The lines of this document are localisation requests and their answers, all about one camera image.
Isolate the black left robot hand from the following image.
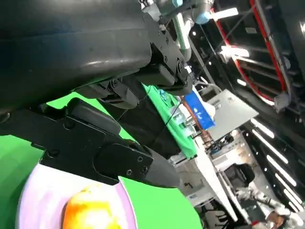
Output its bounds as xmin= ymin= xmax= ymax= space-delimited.
xmin=0 ymin=0 xmax=193 ymax=188

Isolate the orange white toy bread roll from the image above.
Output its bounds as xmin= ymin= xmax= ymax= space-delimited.
xmin=62 ymin=185 xmax=124 ymax=229

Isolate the blue sign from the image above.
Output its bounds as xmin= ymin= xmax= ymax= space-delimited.
xmin=184 ymin=92 xmax=216 ymax=131

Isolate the green table cloth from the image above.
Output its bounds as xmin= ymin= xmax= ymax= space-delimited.
xmin=142 ymin=84 xmax=199 ymax=159
xmin=0 ymin=81 xmax=203 ymax=229

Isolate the lilac plate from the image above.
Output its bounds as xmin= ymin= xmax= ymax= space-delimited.
xmin=15 ymin=163 xmax=136 ymax=229

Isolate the white ceiling light tube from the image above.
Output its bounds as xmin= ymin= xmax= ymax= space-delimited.
xmin=212 ymin=7 xmax=239 ymax=21
xmin=220 ymin=45 xmax=250 ymax=58

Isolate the grey panel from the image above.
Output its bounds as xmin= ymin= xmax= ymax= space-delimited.
xmin=202 ymin=89 xmax=259 ymax=141

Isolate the white desk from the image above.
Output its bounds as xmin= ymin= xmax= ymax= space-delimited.
xmin=171 ymin=133 xmax=239 ymax=222

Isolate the red ceiling pipe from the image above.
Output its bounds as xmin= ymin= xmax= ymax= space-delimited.
xmin=215 ymin=0 xmax=290 ymax=105

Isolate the black office chair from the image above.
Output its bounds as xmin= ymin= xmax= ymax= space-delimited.
xmin=224 ymin=163 xmax=255 ymax=189

